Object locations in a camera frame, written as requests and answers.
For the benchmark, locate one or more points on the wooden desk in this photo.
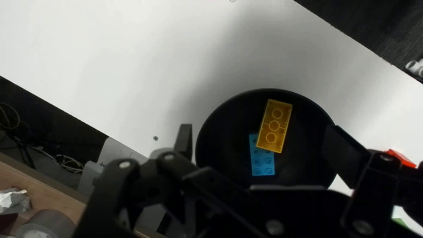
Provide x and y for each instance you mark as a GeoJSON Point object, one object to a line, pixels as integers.
{"type": "Point", "coordinates": [39, 186]}

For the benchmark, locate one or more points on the pale grey device box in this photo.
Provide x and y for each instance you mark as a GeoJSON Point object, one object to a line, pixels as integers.
{"type": "Point", "coordinates": [109, 152]}

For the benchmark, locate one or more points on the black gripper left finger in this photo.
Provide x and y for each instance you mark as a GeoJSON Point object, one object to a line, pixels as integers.
{"type": "Point", "coordinates": [127, 193]}

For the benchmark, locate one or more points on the grey tape roll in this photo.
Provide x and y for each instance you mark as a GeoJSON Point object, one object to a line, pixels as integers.
{"type": "Point", "coordinates": [43, 225]}

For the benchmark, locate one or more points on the black bowl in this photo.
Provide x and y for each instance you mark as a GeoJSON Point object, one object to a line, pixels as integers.
{"type": "Point", "coordinates": [228, 132]}

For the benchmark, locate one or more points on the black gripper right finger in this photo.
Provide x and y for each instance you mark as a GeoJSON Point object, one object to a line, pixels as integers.
{"type": "Point", "coordinates": [383, 198]}

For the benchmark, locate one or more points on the yellow toy brick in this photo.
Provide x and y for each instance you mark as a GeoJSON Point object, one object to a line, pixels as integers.
{"type": "Point", "coordinates": [275, 126]}

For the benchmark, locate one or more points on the blue toy brick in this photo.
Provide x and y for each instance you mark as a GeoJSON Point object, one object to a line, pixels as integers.
{"type": "Point", "coordinates": [261, 163]}

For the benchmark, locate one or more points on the crumpled silver foil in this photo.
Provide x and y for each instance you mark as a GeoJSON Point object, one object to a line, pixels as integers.
{"type": "Point", "coordinates": [13, 200]}

